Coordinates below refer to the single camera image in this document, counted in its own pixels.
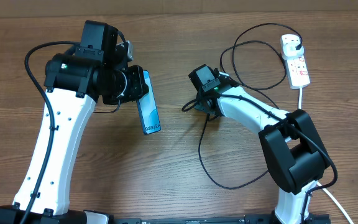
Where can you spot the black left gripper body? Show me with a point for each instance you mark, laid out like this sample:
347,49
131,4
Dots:
125,86

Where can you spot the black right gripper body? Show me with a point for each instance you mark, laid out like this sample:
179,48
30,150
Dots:
200,105

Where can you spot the Samsung Galaxy smartphone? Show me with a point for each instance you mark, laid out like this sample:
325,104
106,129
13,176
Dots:
147,109

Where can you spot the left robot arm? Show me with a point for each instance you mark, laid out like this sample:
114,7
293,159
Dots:
96,68

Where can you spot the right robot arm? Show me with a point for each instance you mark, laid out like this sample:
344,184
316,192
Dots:
294,153

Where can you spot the white power strip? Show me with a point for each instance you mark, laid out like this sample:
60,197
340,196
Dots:
297,71

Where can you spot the white USB wall charger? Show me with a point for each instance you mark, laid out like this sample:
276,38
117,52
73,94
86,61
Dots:
290,51

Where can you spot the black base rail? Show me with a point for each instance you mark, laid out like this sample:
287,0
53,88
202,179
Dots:
191,221

